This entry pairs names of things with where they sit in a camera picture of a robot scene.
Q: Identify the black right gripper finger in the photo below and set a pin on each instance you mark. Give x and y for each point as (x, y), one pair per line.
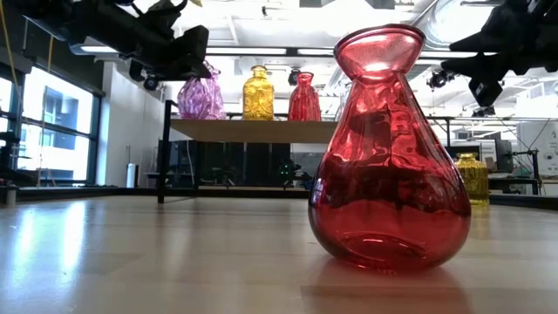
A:
(477, 43)
(475, 67)

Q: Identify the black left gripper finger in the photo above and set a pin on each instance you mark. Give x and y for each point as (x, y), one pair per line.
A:
(192, 52)

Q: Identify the purple squat glass vase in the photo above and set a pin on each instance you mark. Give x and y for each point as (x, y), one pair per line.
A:
(196, 100)

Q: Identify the large yellow embossed glass vase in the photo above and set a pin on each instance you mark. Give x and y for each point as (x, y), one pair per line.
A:
(258, 96)

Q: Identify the small yellow glass vase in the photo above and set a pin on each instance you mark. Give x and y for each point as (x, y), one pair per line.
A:
(474, 179)

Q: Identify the red ribbed flared glass vase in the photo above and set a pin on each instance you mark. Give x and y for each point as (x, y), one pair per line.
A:
(304, 102)

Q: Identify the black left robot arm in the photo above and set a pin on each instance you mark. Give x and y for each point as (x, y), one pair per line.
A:
(65, 22)

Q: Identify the black ceiling spotlight cluster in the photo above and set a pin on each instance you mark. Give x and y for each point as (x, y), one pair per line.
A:
(438, 79)

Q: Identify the long ceiling light bar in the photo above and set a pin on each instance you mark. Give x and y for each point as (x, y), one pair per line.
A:
(244, 50)

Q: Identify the black flat computer screen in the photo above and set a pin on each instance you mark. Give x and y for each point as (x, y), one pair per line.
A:
(451, 152)

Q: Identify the black metal stand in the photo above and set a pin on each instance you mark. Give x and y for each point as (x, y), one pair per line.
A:
(534, 165)

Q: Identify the white cylinder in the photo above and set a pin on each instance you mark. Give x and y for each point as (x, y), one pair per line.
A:
(131, 175)

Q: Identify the red teardrop glass vase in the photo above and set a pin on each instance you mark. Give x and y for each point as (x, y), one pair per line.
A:
(388, 196)

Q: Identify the white machine enclosure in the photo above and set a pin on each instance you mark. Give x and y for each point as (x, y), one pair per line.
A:
(540, 144)

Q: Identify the large window black frame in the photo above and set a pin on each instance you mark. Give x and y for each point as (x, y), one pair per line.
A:
(56, 144)

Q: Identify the black metal table frame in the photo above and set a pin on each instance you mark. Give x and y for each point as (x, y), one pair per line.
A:
(87, 192)

